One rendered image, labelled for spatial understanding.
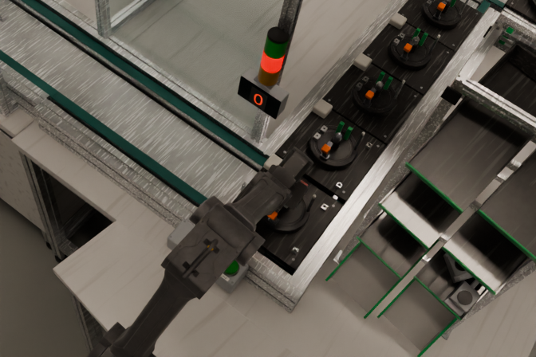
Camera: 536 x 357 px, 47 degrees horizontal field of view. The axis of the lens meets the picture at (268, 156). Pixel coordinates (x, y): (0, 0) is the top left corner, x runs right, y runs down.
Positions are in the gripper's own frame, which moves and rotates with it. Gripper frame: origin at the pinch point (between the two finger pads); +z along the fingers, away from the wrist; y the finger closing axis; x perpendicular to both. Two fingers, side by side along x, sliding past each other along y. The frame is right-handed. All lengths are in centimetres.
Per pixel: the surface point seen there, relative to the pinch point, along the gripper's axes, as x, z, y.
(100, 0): -13, 7, 75
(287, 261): 17.2, 3.3, -9.4
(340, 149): -13.3, 24.6, -2.9
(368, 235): -1.8, -10.8, -22.7
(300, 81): -24, 49, 23
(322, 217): 4.1, 13.5, -10.0
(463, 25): -71, 72, -10
